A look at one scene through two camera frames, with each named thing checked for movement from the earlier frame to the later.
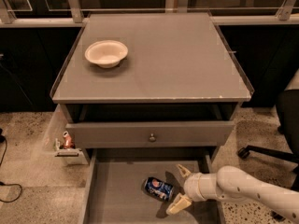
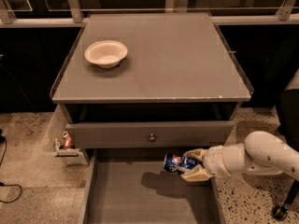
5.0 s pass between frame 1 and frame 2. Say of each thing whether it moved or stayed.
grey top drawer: stayed
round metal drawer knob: stayed
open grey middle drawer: stayed
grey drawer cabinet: stayed
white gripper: moved
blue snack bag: moved
